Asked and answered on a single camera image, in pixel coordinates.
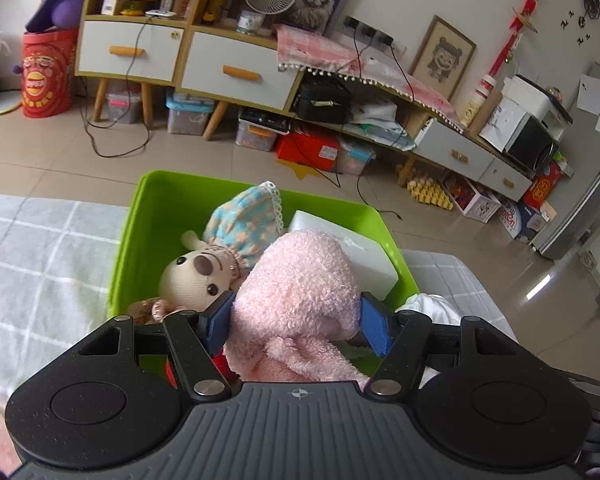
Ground pink fluffy plush toy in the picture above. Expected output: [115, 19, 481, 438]
[224, 230, 370, 388]

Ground framed cat picture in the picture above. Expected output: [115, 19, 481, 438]
[279, 0, 348, 37]

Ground beige mouse doll blue bonnet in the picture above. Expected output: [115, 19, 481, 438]
[128, 181, 284, 325]

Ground white cloth garment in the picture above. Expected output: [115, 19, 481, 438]
[396, 294, 462, 326]

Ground black microwave oven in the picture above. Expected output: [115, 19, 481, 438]
[479, 75, 572, 174]

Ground purple plush toy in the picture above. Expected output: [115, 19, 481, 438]
[26, 0, 84, 34]

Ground wooden cabinet white drawers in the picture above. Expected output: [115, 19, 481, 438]
[76, 0, 302, 139]

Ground green plastic storage bin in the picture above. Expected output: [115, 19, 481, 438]
[104, 169, 422, 378]

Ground pink table runner cloth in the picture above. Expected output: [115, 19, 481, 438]
[275, 25, 464, 133]

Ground grey checked tablecloth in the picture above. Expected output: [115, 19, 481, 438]
[0, 190, 519, 470]

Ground red white Santa plush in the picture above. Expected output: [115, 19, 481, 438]
[166, 346, 239, 392]

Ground low wooden tv console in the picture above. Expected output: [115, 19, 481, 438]
[291, 71, 534, 204]

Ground framed cartoon girl picture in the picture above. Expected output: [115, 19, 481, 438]
[410, 15, 477, 101]

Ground red printed fabric bucket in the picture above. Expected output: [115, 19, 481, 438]
[21, 28, 79, 118]

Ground pink white sponge block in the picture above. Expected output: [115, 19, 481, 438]
[288, 210, 399, 300]

